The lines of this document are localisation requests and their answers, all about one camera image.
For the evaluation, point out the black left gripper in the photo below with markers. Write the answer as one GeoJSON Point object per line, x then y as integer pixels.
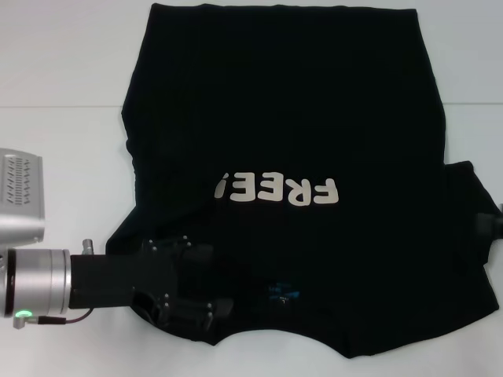
{"type": "Point", "coordinates": [118, 279]}

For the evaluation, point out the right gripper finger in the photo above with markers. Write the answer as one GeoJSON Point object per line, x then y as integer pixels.
{"type": "Point", "coordinates": [489, 225]}

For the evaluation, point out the black shirt with FREE print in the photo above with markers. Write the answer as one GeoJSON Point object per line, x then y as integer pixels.
{"type": "Point", "coordinates": [294, 118]}

